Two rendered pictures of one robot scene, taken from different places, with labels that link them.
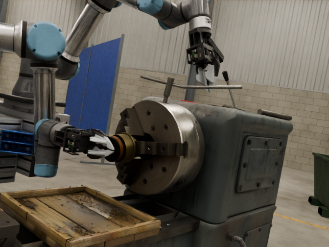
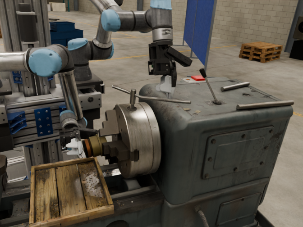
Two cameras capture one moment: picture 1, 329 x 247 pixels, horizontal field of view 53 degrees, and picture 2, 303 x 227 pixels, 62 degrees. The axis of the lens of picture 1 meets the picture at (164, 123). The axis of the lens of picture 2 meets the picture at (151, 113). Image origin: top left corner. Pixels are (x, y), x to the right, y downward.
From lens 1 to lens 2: 71 cm
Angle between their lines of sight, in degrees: 33
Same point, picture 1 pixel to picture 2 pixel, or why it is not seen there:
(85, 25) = not seen: hidden behind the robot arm
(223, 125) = (174, 134)
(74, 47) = (102, 38)
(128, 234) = (80, 218)
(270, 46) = not seen: outside the picture
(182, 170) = (137, 169)
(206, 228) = (167, 206)
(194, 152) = (147, 156)
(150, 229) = (103, 212)
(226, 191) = (182, 183)
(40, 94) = (63, 90)
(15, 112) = not seen: hidden behind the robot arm
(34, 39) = (33, 65)
